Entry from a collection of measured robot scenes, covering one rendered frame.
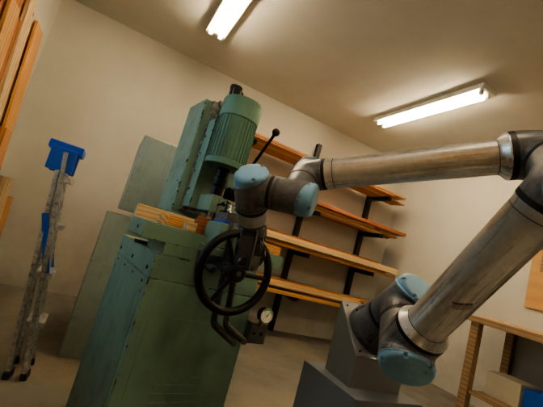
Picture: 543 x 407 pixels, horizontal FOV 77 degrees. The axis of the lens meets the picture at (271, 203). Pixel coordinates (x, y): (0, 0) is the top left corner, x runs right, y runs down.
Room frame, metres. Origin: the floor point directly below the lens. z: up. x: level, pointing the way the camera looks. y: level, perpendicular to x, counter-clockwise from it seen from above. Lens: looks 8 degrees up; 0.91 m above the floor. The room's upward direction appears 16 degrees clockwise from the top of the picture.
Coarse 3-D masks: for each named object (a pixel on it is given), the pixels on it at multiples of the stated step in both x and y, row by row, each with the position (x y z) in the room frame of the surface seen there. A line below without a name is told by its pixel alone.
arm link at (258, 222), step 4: (236, 212) 0.95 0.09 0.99; (236, 216) 0.97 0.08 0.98; (240, 216) 0.94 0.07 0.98; (260, 216) 0.93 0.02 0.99; (264, 216) 0.95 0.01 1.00; (240, 220) 0.95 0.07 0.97; (244, 220) 0.94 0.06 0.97; (248, 220) 0.93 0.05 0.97; (252, 220) 0.93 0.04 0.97; (256, 220) 0.94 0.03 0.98; (260, 220) 0.94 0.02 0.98; (264, 220) 0.96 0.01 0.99; (240, 224) 0.96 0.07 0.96; (244, 224) 0.95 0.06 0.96; (248, 224) 0.95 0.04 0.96; (252, 224) 0.94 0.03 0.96; (256, 224) 0.95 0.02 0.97; (260, 224) 0.95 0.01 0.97; (248, 228) 0.95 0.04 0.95; (252, 228) 0.95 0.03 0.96; (256, 228) 0.96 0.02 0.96
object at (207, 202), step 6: (204, 198) 1.46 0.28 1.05; (210, 198) 1.41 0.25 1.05; (216, 198) 1.41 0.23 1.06; (222, 198) 1.43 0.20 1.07; (198, 204) 1.50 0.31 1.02; (204, 204) 1.44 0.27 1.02; (210, 204) 1.40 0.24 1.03; (216, 204) 1.42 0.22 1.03; (204, 210) 1.45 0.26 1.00; (210, 210) 1.41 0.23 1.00; (216, 210) 1.42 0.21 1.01
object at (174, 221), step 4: (172, 216) 1.37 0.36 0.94; (176, 216) 1.38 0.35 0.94; (168, 220) 1.36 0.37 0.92; (172, 220) 1.37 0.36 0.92; (176, 220) 1.38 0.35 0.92; (180, 220) 1.39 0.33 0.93; (188, 220) 1.41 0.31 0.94; (168, 224) 1.37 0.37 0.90; (172, 224) 1.38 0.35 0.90; (176, 224) 1.38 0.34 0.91; (180, 224) 1.39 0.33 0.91; (180, 228) 1.40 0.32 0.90; (268, 244) 1.63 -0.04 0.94; (268, 248) 1.63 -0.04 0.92; (272, 248) 1.65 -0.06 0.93; (276, 248) 1.66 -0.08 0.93; (280, 248) 1.67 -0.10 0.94; (276, 252) 1.66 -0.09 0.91
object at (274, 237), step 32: (288, 160) 3.98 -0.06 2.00; (224, 192) 3.89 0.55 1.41; (384, 192) 4.23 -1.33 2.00; (352, 224) 4.26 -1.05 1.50; (288, 256) 4.27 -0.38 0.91; (320, 256) 3.92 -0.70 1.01; (352, 256) 4.16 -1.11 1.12; (256, 288) 3.65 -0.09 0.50; (288, 288) 3.82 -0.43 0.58; (320, 288) 4.35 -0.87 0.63
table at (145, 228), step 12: (132, 228) 1.30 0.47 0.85; (144, 228) 1.17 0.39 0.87; (156, 228) 1.19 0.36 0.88; (168, 228) 1.21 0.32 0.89; (156, 240) 1.20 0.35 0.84; (168, 240) 1.22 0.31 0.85; (180, 240) 1.24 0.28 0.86; (192, 240) 1.27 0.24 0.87; (204, 240) 1.29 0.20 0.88; (216, 252) 1.22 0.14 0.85; (276, 264) 1.48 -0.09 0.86
